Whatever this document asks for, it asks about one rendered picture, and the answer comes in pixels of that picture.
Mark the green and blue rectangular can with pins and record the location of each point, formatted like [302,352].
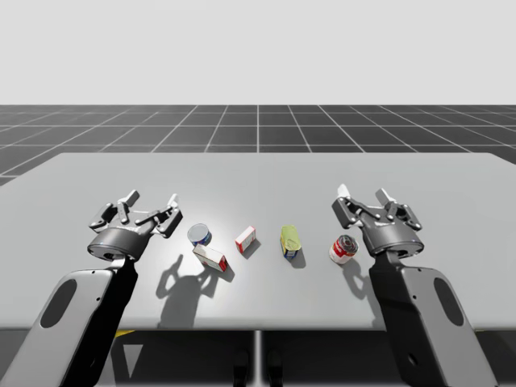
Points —
[290,241]

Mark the red and white can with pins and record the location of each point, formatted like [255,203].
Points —
[343,249]

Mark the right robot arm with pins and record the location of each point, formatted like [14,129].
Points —
[427,318]

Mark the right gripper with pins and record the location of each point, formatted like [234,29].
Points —
[389,238]

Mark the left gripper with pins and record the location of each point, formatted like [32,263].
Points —
[120,240]

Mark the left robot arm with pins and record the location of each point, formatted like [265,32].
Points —
[76,314]

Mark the red and white carton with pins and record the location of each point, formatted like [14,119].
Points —
[211,258]
[245,238]

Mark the blue flat can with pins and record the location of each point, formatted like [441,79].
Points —
[199,234]

